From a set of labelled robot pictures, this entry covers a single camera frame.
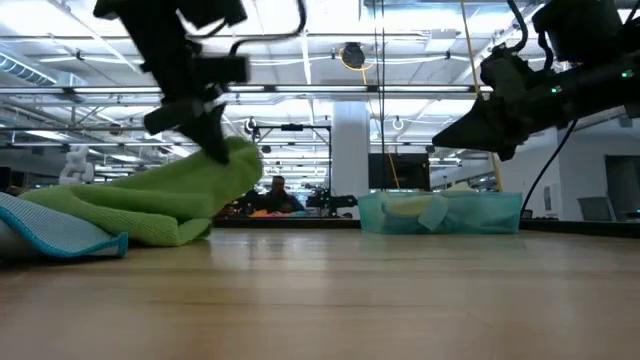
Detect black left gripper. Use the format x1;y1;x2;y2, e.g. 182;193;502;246
142;54;251;167

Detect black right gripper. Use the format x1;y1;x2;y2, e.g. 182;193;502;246
431;83;572;162

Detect bright green microfiber towel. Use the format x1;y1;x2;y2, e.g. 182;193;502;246
19;135;265;248

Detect black monitor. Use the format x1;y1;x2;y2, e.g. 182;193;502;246
367;152;432;192

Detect teal plastic bin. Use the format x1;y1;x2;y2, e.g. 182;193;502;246
356;190;524;236

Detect person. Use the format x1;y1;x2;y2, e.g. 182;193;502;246
261;174;307;215

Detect colourful cloth pile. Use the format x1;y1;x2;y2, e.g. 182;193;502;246
247;208;309;219

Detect long strip light fixture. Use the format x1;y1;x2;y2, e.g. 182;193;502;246
0;83;496;101

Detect white pillar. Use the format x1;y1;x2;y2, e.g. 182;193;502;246
331;101;372;220

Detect black background robot arms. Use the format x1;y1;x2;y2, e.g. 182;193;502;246
219;187;359;219

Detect white robot figure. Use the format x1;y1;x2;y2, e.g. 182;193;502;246
58;145;96;193

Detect dark door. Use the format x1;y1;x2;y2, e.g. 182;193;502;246
603;155;640;222

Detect light blue teal-edged towel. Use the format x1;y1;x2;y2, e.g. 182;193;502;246
0;191;130;261

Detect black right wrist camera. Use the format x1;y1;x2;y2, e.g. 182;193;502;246
479;43;532;99

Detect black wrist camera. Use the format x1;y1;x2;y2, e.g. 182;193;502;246
183;0;249;29
479;43;532;99

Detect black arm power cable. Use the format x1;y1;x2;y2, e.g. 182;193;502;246
519;117;581;219

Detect black background rig frame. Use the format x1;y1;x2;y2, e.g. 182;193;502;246
250;123;333;195

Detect black hanging cable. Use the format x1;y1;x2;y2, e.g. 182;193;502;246
379;0;388;192
371;0;380;119

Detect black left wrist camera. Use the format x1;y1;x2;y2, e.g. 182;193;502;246
183;0;249;29

